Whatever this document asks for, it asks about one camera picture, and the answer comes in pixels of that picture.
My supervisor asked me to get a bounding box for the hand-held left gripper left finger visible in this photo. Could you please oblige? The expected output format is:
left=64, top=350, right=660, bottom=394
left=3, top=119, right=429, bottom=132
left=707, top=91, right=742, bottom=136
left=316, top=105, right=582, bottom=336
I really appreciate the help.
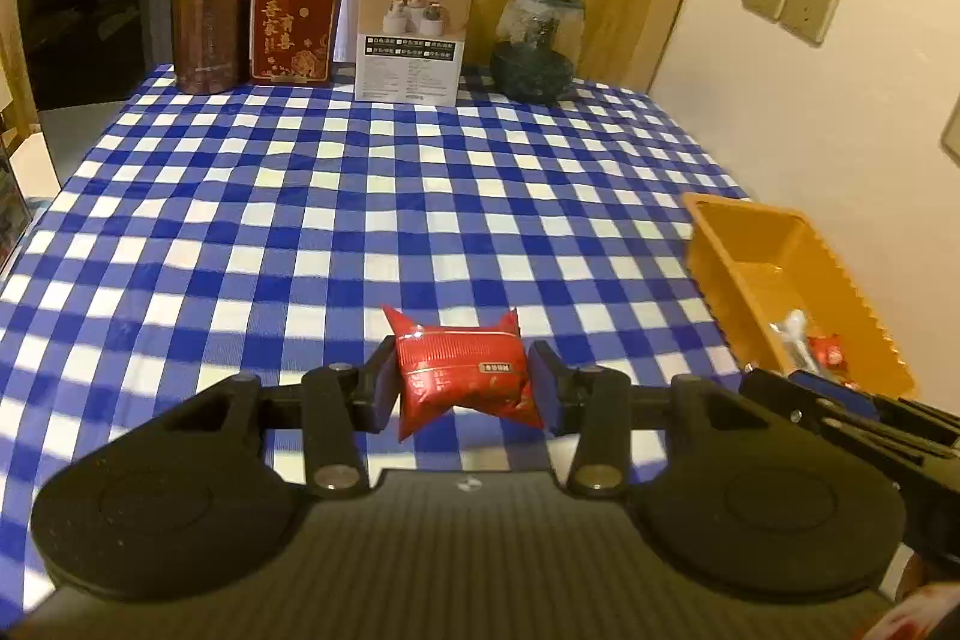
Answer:
left=161, top=336, right=398, bottom=498

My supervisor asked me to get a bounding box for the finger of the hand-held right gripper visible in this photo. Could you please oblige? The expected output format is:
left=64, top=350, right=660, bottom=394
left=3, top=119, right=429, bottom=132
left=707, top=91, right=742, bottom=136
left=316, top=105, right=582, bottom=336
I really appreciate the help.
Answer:
left=739, top=366, right=927, bottom=461

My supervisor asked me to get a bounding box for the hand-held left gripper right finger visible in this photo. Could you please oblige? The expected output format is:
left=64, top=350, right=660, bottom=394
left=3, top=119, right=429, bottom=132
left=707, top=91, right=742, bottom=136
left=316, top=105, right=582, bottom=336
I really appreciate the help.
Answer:
left=527, top=342, right=770, bottom=498

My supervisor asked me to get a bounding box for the small red candy packet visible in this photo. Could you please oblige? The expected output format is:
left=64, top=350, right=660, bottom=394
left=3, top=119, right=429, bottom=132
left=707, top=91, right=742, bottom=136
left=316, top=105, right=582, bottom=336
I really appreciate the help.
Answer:
left=808, top=335, right=846, bottom=372

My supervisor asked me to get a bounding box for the white pouch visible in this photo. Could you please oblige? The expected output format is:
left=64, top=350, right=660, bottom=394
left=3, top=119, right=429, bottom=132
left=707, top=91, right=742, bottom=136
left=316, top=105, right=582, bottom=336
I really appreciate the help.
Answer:
left=769, top=310, right=815, bottom=375

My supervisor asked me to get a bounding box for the plain red snack packet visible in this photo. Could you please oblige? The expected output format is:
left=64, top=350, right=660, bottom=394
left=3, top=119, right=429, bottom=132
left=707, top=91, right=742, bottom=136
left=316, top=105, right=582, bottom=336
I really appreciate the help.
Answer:
left=381, top=305, right=545, bottom=442

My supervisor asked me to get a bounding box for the orange plastic tray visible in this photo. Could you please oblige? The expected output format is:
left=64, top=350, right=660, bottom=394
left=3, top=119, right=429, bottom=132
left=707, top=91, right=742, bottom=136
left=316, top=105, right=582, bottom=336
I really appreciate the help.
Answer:
left=682, top=194, right=917, bottom=397

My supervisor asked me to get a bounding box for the blue white checkered tablecloth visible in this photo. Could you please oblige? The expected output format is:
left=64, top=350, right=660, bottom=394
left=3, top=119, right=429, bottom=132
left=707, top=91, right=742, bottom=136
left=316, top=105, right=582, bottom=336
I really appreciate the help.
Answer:
left=0, top=62, right=912, bottom=618

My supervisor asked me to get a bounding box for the glass jar with dark contents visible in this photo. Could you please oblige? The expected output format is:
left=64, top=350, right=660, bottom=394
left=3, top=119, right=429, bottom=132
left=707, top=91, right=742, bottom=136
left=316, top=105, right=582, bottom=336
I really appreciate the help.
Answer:
left=491, top=0, right=584, bottom=103

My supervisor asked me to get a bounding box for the white cardboard box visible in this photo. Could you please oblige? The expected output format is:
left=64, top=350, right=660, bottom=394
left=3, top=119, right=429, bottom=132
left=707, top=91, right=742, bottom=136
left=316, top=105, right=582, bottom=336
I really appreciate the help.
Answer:
left=354, top=0, right=477, bottom=103

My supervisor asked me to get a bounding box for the red tin box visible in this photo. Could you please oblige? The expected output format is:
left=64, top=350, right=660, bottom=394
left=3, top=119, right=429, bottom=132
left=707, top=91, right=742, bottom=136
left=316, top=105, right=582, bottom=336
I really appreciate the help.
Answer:
left=250, top=0, right=342, bottom=86

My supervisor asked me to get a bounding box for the brown tin canister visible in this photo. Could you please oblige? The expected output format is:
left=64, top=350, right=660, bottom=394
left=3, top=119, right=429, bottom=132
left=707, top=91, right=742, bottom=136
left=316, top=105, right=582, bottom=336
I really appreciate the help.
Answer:
left=171, top=0, right=254, bottom=95

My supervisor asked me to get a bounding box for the black appliance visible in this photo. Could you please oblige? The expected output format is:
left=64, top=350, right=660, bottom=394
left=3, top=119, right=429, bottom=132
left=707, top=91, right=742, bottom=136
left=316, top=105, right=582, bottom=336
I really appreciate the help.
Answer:
left=13, top=0, right=197, bottom=191

